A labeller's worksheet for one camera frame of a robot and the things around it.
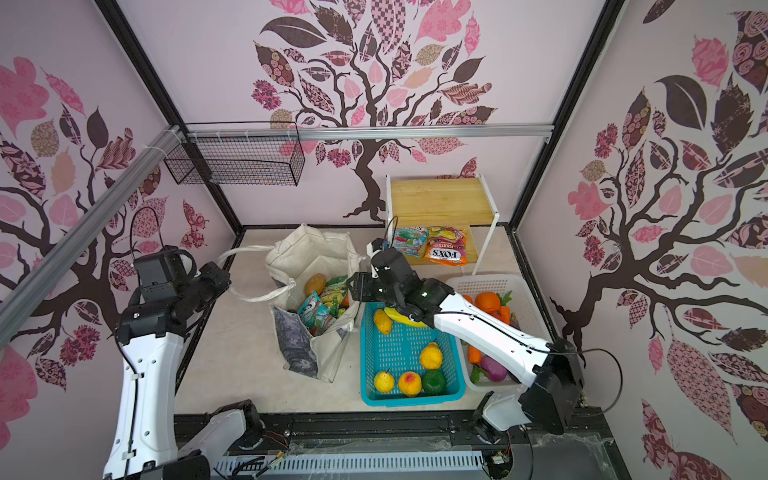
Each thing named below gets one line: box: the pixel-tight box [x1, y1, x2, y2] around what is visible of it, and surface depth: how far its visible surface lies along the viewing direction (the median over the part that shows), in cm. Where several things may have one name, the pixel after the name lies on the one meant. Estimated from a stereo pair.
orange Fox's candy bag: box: [424, 226, 468, 267], surface depth 92 cm
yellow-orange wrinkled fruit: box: [373, 309, 392, 335], surface depth 91 cm
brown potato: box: [304, 273, 326, 297], surface depth 93 cm
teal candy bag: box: [298, 291, 337, 337], surface depth 83 cm
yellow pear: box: [374, 368, 395, 393], surface depth 79 cm
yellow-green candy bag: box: [321, 274, 348, 318], surface depth 91 cm
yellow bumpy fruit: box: [420, 342, 443, 370], surface depth 83 cm
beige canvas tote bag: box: [217, 224, 321, 381], surface depth 81 cm
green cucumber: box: [470, 364, 488, 384], surface depth 83 cm
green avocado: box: [421, 369, 447, 395], surface depth 79 cm
